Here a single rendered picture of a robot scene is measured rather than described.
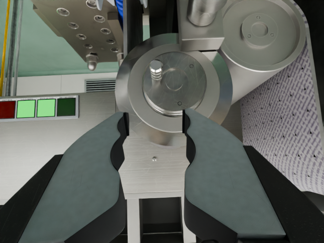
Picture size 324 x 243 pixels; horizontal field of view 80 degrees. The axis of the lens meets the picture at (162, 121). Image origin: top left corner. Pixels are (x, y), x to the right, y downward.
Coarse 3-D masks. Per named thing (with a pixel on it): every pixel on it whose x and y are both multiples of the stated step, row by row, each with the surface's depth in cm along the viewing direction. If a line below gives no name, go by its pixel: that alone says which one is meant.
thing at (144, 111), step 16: (160, 48) 25; (176, 48) 25; (144, 64) 25; (208, 64) 25; (128, 80) 24; (208, 80) 24; (208, 96) 24; (144, 112) 24; (208, 112) 24; (160, 128) 23; (176, 128) 23
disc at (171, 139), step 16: (144, 48) 25; (128, 64) 25; (224, 64) 25; (224, 80) 24; (128, 96) 24; (144, 96) 24; (224, 96) 24; (128, 112) 24; (224, 112) 24; (144, 128) 24; (160, 144) 23; (176, 144) 23
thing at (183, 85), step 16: (176, 64) 23; (192, 64) 23; (144, 80) 22; (176, 80) 22; (192, 80) 22; (160, 96) 22; (176, 96) 22; (192, 96) 22; (160, 112) 23; (176, 112) 22
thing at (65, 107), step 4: (60, 100) 58; (64, 100) 58; (68, 100) 58; (72, 100) 58; (60, 104) 58; (64, 104) 58; (68, 104) 58; (72, 104) 58; (60, 108) 58; (64, 108) 58; (68, 108) 58; (72, 108) 58; (60, 112) 57; (64, 112) 57; (68, 112) 57; (72, 112) 57
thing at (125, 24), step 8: (128, 0) 29; (128, 8) 28; (136, 8) 40; (128, 16) 28; (136, 16) 39; (128, 24) 28; (136, 24) 38; (128, 32) 27; (136, 32) 38; (128, 40) 27; (136, 40) 37; (128, 48) 27
